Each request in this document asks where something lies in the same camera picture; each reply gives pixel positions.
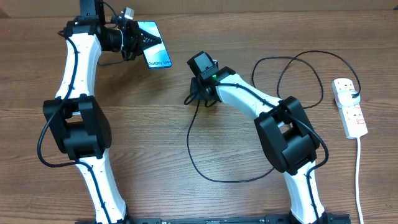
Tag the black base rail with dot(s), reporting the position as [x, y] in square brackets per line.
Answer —
[327, 218]

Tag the Galaxy smartphone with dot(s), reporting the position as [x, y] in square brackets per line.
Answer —
[154, 50]

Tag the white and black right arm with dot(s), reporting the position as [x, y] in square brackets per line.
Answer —
[287, 137]

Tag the white charger plug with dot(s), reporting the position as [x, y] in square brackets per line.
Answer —
[347, 98]

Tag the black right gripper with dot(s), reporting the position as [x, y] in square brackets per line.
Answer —
[196, 94]

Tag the white power strip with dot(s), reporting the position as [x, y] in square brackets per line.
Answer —
[352, 117]

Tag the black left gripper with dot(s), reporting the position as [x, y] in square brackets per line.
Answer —
[137, 38]

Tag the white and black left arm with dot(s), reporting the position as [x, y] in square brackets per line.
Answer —
[77, 132]

